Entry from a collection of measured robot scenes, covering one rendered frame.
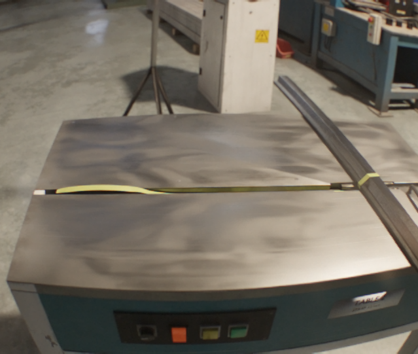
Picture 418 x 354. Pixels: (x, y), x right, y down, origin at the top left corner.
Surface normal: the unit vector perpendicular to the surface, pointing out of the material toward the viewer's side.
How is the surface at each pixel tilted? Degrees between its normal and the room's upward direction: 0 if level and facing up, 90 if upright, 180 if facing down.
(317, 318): 90
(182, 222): 0
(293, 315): 90
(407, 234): 75
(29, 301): 90
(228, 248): 0
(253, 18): 90
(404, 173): 0
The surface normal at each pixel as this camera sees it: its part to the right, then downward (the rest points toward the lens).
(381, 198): -0.93, -0.14
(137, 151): 0.06, -0.84
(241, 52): 0.35, 0.53
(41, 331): 0.12, 0.55
